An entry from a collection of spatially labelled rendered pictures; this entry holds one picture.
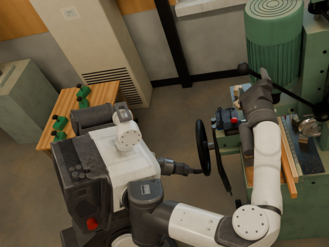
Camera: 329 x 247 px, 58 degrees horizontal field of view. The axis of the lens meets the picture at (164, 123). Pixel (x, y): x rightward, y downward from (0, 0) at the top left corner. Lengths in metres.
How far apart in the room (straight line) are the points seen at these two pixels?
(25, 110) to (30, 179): 0.65
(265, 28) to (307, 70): 0.25
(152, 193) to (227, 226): 0.21
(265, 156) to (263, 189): 0.09
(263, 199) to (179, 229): 0.21
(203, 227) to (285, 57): 0.61
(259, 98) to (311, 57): 0.25
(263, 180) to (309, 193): 0.81
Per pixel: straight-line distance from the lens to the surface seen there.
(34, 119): 3.06
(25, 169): 3.24
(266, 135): 0.82
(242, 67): 0.95
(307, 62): 1.11
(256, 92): 0.95
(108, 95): 2.47
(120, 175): 0.86
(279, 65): 1.07
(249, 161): 1.33
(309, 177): 1.43
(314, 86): 1.20
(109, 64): 2.66
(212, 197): 2.27
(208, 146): 1.49
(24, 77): 3.04
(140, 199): 0.78
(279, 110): 1.31
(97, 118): 1.08
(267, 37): 0.99
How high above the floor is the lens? 2.03
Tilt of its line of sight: 47 degrees down
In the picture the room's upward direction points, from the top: 24 degrees counter-clockwise
